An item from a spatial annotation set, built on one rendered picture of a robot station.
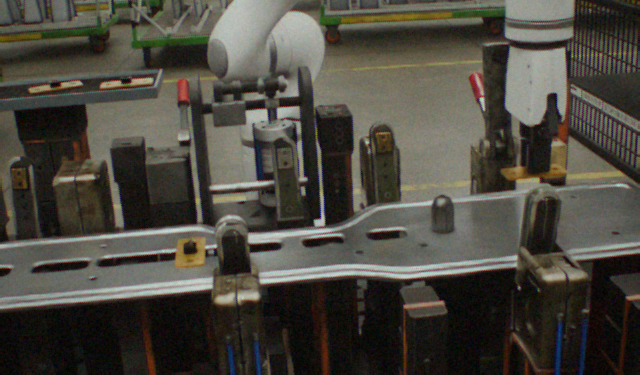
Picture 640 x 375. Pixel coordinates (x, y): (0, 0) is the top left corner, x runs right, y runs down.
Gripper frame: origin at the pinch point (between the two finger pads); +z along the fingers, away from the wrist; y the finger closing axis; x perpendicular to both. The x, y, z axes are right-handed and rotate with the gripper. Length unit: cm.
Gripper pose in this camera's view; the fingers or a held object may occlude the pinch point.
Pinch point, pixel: (535, 154)
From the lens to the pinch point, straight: 108.5
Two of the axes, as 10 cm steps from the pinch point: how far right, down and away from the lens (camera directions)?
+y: 1.2, 3.2, -9.4
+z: 0.6, 9.4, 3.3
